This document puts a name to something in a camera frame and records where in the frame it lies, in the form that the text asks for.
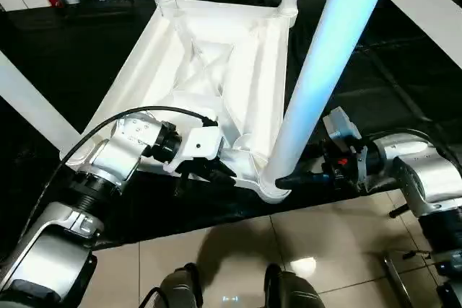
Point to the white plastic table top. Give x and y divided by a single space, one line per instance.
144 70

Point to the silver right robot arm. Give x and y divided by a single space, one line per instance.
426 174

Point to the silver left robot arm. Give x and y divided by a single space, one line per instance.
119 149

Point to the black metal stand foot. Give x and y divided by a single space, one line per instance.
398 211

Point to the black padded work mat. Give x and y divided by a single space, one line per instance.
379 88

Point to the white flat board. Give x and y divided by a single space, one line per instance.
426 8

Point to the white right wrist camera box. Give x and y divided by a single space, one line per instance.
341 124

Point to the silver metal floor frame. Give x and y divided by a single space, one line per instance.
397 279

